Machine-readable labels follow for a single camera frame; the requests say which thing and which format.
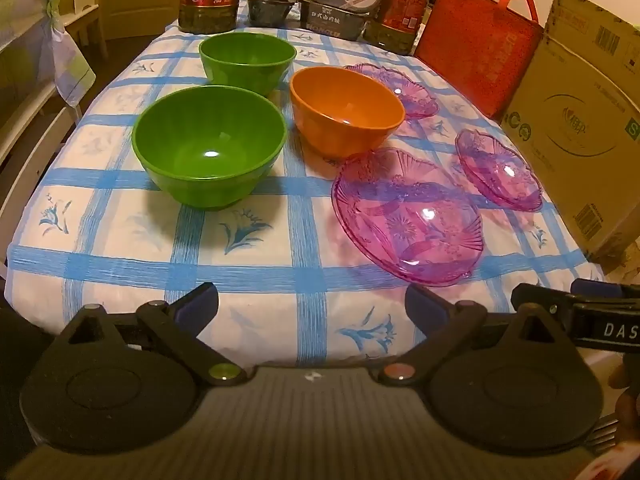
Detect large brown cardboard box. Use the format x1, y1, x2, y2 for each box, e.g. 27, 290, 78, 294
500, 0, 640, 273

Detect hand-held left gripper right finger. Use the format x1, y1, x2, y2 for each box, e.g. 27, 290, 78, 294
372, 284, 571, 387

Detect blue checked floral tablecloth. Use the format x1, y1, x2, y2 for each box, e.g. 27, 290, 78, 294
5, 17, 606, 368

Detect white wooden frame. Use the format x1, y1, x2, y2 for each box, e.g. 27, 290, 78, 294
0, 0, 83, 241

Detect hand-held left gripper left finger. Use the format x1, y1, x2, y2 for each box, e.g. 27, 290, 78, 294
60, 282, 253, 387

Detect red tote bag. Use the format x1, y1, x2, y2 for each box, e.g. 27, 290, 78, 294
414, 0, 545, 121

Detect orange plastic bowl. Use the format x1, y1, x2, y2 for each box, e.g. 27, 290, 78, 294
290, 66, 406, 157

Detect white wooden chair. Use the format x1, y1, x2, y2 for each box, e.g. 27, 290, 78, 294
60, 0, 109, 61

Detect person's right hand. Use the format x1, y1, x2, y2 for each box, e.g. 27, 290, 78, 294
609, 354, 640, 442

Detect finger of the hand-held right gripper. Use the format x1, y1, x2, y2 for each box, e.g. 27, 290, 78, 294
511, 284, 576, 311
570, 279, 640, 303

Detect small purple transparent plate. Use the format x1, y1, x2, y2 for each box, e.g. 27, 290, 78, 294
455, 128, 544, 212
345, 62, 441, 121

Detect yellow handle oil bottle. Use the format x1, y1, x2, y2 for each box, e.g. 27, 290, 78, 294
362, 0, 435, 56

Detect green plastic bowl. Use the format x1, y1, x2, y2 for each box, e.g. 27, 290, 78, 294
198, 32, 298, 98
131, 85, 288, 212

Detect large purple transparent plate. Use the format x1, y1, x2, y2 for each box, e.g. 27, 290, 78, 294
331, 147, 484, 288

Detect white green checked cloth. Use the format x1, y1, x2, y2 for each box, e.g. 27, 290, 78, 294
0, 0, 97, 108

